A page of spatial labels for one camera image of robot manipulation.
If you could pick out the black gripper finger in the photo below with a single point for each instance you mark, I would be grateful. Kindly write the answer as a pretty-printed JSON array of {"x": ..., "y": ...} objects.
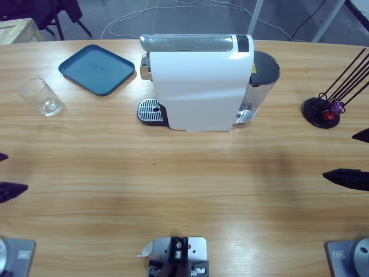
[
  {"x": 3, "y": 157},
  {"x": 10, "y": 190},
  {"x": 351, "y": 179},
  {"x": 363, "y": 135}
]

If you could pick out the white paper tab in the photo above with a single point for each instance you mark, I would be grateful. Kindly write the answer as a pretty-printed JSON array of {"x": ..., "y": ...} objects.
[{"x": 147, "y": 249}]

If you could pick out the clear drinking glass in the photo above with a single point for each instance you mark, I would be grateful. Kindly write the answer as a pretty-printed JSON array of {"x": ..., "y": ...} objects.
[{"x": 43, "y": 98}]

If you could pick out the blue plastic tray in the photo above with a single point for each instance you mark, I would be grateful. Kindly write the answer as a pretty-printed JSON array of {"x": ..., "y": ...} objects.
[{"x": 96, "y": 69}]

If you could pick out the wooden crate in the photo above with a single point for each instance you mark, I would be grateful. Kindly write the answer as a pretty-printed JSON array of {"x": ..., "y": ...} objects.
[{"x": 17, "y": 31}]

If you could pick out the white capsule coffee machine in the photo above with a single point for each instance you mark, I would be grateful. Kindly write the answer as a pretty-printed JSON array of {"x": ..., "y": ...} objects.
[{"x": 199, "y": 86}]

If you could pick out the centre metal base mount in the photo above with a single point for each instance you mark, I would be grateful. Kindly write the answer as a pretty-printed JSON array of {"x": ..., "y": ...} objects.
[{"x": 178, "y": 251}]

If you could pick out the clear water tank black lid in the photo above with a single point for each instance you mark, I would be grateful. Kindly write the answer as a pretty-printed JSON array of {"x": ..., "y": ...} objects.
[{"x": 265, "y": 69}]

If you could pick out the black chair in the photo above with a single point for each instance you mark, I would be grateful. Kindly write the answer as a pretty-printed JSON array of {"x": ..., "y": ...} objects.
[{"x": 69, "y": 8}]

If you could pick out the red coffee capsule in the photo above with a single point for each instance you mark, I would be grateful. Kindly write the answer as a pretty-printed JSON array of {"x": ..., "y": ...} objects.
[{"x": 328, "y": 116}]

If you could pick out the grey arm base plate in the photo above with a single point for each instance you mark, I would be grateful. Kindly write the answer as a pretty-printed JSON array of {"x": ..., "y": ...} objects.
[
  {"x": 17, "y": 256},
  {"x": 348, "y": 256}
]

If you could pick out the white frame leg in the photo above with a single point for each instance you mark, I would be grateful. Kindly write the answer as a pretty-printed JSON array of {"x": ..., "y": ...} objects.
[
  {"x": 328, "y": 20},
  {"x": 255, "y": 17}
]

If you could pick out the black capsule holder with rods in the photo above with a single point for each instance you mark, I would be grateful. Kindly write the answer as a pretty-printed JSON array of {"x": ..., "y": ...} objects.
[{"x": 312, "y": 112}]

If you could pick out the purple coffee capsule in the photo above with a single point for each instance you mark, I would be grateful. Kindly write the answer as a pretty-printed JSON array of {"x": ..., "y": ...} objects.
[{"x": 336, "y": 107}]

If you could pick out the black frame bar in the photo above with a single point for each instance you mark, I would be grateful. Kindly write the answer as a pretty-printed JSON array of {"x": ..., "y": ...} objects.
[{"x": 359, "y": 11}]

